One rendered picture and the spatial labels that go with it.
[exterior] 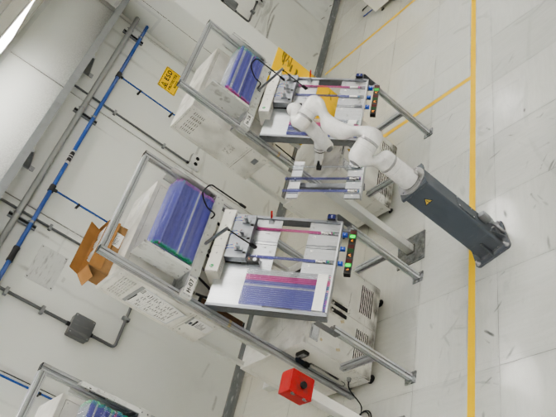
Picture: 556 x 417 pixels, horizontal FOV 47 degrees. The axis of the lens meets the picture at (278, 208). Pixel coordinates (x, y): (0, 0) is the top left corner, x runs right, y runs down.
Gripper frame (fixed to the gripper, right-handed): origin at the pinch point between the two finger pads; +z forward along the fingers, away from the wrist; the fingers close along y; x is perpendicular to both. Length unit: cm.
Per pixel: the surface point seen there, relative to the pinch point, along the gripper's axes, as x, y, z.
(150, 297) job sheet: -83, 109, 17
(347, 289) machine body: 29, 57, 54
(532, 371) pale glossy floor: 125, 132, -6
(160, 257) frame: -77, 99, -9
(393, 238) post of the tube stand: 56, 14, 46
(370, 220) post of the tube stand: 38, 14, 31
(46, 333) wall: -176, 99, 100
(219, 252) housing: -49, 76, 8
